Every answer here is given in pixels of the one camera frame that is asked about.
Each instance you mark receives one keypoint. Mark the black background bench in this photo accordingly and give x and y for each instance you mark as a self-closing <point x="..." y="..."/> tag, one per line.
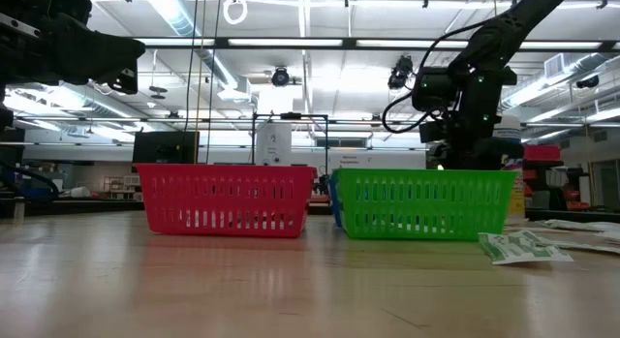
<point x="72" y="206"/>

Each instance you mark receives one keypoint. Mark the white roll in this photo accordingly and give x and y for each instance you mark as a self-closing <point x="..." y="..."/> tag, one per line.
<point x="81" y="192"/>

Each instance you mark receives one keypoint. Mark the black ceiling camera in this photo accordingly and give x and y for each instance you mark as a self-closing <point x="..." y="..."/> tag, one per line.
<point x="587" y="81"/>
<point x="399" y="74"/>

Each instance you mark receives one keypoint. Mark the disinfecting wipes canister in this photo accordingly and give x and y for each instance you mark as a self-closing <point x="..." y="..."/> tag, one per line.
<point x="517" y="193"/>

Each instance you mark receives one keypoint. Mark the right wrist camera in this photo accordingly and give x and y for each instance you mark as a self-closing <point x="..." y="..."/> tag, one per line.
<point x="433" y="88"/>

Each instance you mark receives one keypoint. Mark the black side table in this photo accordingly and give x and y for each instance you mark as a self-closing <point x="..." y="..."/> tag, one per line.
<point x="571" y="215"/>

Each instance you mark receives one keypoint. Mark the white LED light strip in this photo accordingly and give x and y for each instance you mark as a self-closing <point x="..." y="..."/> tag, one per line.
<point x="179" y="41"/>
<point x="562" y="45"/>
<point x="286" y="42"/>
<point x="402" y="44"/>

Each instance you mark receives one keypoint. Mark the black and red machine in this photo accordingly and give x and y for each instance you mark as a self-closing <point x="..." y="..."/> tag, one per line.
<point x="577" y="195"/>

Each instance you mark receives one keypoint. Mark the red plastic basket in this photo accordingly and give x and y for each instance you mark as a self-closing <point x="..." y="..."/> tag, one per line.
<point x="223" y="175"/>

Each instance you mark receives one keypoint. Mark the blue plastic basket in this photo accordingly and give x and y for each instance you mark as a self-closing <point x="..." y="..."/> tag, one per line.
<point x="335" y="202"/>

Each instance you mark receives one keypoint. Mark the white short post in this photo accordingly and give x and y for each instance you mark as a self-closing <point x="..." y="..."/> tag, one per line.
<point x="19" y="209"/>

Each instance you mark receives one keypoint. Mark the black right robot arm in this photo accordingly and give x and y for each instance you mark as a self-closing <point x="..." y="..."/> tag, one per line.
<point x="504" y="33"/>

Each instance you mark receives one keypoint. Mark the white bandage wrapper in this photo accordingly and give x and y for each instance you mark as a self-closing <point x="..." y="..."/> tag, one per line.
<point x="610" y="235"/>

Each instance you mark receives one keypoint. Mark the black overhead camera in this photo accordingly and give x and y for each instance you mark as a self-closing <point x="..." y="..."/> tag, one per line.
<point x="280" y="77"/>

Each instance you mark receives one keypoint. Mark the black monitor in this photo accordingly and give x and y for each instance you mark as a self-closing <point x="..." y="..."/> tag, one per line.
<point x="164" y="146"/>

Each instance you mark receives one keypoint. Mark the white packets on right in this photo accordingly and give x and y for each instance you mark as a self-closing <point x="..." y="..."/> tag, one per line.
<point x="591" y="246"/>

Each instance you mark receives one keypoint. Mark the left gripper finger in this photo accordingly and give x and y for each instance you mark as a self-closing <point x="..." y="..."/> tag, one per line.
<point x="97" y="52"/>

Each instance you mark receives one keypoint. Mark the white cabinet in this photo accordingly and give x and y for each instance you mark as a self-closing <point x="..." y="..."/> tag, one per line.
<point x="273" y="144"/>

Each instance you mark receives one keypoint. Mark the green plastic basket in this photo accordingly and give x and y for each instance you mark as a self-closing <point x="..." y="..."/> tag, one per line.
<point x="421" y="175"/>

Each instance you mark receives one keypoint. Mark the black distant rig frame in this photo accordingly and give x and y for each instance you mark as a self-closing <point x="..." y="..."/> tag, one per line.
<point x="290" y="116"/>

